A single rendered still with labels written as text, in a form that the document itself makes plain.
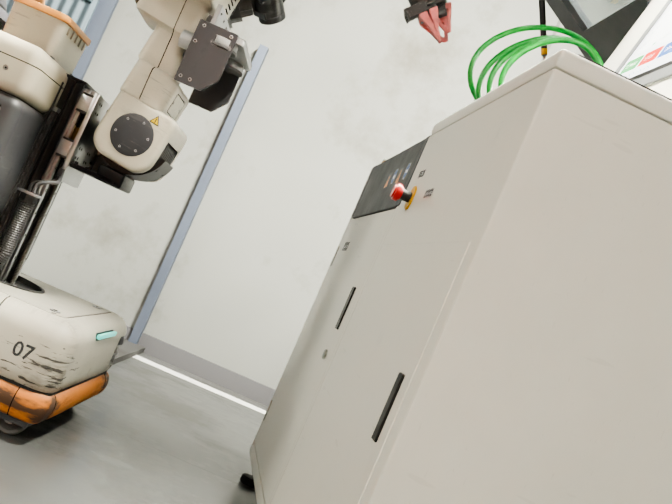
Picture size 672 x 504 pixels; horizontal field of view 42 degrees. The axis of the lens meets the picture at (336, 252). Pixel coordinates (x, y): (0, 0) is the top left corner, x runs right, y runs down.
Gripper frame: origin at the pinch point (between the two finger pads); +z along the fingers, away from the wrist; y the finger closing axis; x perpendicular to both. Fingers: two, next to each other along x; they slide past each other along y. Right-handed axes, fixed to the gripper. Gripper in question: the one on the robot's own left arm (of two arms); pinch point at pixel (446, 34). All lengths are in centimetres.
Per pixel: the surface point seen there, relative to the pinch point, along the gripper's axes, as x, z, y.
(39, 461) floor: 126, 72, -18
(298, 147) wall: 25, -49, 167
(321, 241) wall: 30, -6, 177
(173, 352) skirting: 109, 17, 187
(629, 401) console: 32, 102, -93
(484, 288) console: 46, 82, -99
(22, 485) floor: 125, 77, -35
